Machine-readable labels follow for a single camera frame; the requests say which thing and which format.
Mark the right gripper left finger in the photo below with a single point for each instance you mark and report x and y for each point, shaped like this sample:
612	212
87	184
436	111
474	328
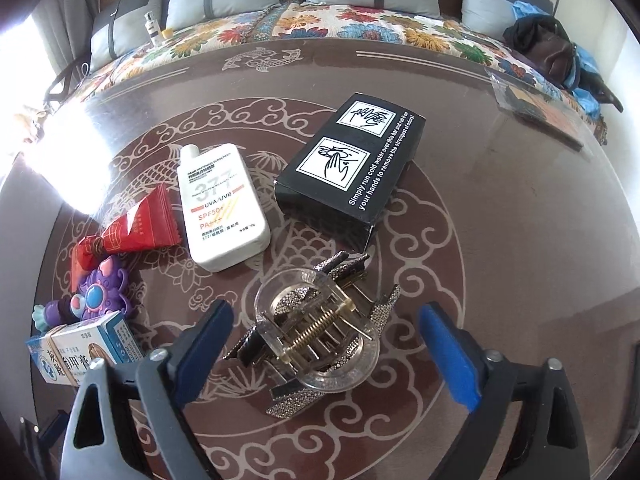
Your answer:
101	440

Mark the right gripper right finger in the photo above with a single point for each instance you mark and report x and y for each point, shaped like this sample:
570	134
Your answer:
549	440

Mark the blue white medicine box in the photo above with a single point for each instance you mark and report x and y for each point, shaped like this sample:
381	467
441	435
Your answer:
63	355

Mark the purple butterfly toy wand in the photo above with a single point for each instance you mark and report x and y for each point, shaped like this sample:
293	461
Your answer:
101	292

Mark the red candy-shaped packet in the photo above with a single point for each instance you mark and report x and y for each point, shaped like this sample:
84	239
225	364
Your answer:
149	224

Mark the clear plastic claw clip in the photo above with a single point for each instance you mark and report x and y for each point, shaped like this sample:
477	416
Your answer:
315	332

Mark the rhinestone bow hair clip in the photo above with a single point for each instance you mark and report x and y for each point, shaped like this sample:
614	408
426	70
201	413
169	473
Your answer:
290	398

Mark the white sunscreen bottle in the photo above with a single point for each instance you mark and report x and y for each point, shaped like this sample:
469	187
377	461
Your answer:
224	222

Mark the black soap box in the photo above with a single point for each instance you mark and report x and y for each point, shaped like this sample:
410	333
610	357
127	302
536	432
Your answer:
340	182

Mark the clear plastic packet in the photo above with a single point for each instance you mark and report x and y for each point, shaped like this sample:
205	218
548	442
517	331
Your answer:
538	110

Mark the grey pillow far left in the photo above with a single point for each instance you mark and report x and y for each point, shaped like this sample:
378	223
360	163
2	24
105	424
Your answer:
120	28

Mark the small white lotion bottle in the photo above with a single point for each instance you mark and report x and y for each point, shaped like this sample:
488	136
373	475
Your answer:
153	29

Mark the dark clothes and bag pile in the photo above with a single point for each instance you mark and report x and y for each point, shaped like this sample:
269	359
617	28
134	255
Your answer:
543	41

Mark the grey curtain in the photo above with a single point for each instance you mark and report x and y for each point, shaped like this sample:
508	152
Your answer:
65	27

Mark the floral bed cover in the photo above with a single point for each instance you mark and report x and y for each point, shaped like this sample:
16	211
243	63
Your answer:
293	19

